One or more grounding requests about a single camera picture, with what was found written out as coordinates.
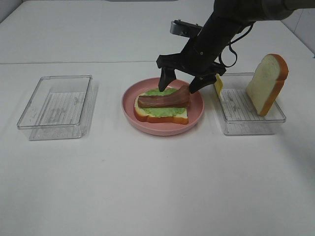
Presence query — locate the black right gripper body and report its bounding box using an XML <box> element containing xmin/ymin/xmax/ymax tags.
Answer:
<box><xmin>157</xmin><ymin>36</ymin><xmax>226</xmax><ymax>77</ymax></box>

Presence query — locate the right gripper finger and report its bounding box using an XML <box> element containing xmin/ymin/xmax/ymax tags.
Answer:
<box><xmin>189</xmin><ymin>75</ymin><xmax>217</xmax><ymax>94</ymax></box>
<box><xmin>158</xmin><ymin>67</ymin><xmax>176</xmax><ymax>91</ymax></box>

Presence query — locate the yellow toy cheese slice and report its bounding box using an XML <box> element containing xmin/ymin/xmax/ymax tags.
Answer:
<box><xmin>214</xmin><ymin>74</ymin><xmax>223</xmax><ymax>97</ymax></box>

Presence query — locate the long toy bacon strip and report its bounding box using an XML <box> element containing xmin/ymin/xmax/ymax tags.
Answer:
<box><xmin>136</xmin><ymin>85</ymin><xmax>190</xmax><ymax>108</ymax></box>

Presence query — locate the green toy lettuce leaf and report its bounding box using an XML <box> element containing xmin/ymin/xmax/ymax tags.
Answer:
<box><xmin>134</xmin><ymin>88</ymin><xmax>188</xmax><ymax>118</ymax></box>

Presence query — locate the toy bread slice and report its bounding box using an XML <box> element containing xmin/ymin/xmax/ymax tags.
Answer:
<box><xmin>246</xmin><ymin>54</ymin><xmax>288</xmax><ymax>116</ymax></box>
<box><xmin>133</xmin><ymin>92</ymin><xmax>189</xmax><ymax>125</ymax></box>

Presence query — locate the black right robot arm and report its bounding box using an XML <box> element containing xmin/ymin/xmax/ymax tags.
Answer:
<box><xmin>157</xmin><ymin>0</ymin><xmax>315</xmax><ymax>93</ymax></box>

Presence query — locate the pink plate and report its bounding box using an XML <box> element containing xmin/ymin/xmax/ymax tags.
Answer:
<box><xmin>122</xmin><ymin>77</ymin><xmax>205</xmax><ymax>136</ymax></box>

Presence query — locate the clear plastic tray right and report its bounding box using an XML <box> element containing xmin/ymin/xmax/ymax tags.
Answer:
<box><xmin>211</xmin><ymin>72</ymin><xmax>286</xmax><ymax>135</ymax></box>

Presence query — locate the clear plastic tray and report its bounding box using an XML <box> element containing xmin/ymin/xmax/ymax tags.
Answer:
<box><xmin>17</xmin><ymin>75</ymin><xmax>99</xmax><ymax>141</ymax></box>
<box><xmin>211</xmin><ymin>72</ymin><xmax>286</xmax><ymax>135</ymax></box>

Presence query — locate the clear plastic tray left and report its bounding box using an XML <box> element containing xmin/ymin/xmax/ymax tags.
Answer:
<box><xmin>17</xmin><ymin>75</ymin><xmax>99</xmax><ymax>141</ymax></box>

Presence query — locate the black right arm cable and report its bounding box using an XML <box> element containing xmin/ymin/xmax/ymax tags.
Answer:
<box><xmin>218</xmin><ymin>23</ymin><xmax>254</xmax><ymax>68</ymax></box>

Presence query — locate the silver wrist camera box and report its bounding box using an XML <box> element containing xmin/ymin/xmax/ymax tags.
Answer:
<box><xmin>170</xmin><ymin>20</ymin><xmax>202</xmax><ymax>38</ymax></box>

